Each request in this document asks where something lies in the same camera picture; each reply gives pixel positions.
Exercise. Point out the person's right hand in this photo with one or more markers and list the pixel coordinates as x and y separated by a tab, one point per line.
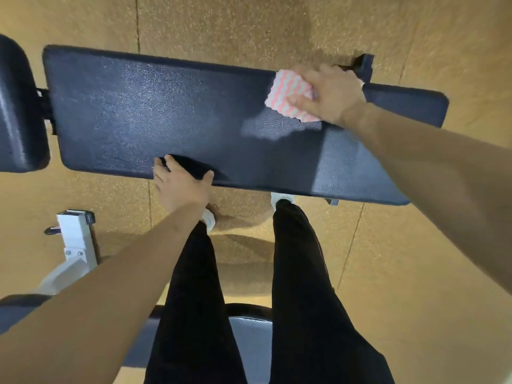
336	93

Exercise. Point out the person's left hand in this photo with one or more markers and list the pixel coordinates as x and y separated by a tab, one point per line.
182	191

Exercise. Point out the person's left thumb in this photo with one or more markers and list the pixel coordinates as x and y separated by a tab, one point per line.
208	180

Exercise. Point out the person's right thumb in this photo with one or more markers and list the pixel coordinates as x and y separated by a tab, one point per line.
300	100

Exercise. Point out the pink white striped cleaning cloth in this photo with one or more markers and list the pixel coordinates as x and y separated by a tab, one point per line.
286	91

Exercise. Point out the person's right forearm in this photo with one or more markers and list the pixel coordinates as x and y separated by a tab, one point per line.
432	163

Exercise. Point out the person's left forearm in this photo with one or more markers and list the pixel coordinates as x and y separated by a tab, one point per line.
100	291

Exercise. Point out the person's left white shoe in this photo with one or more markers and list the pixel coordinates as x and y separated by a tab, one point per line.
208	219

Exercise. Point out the person's white shoe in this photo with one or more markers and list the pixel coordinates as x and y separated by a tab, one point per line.
280	197
208	219

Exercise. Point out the person's right white shoe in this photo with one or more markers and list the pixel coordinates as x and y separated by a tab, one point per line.
280	197

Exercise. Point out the long black padded bench backrest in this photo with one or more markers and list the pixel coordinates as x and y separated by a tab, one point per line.
160	111

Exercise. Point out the person's left leg black trousers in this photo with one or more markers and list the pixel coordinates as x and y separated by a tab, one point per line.
196	315

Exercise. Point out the person's leg black trousers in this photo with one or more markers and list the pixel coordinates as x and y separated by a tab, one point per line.
312	307
196	315

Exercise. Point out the person's right leg black trousers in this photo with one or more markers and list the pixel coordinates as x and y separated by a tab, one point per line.
312	307

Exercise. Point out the black adjustment knob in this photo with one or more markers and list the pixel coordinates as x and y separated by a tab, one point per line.
52	230

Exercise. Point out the black padded bench seat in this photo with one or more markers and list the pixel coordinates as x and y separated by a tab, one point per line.
16	115

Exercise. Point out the black bench frame foot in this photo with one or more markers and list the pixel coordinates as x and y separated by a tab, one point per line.
364	65

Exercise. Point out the grey bench frame bracket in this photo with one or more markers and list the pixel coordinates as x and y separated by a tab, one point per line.
332	202

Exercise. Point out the white metal machine frame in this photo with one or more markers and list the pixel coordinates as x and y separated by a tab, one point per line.
76	243

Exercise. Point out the black bench hinge bracket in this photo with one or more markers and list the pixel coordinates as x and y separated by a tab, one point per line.
47	109

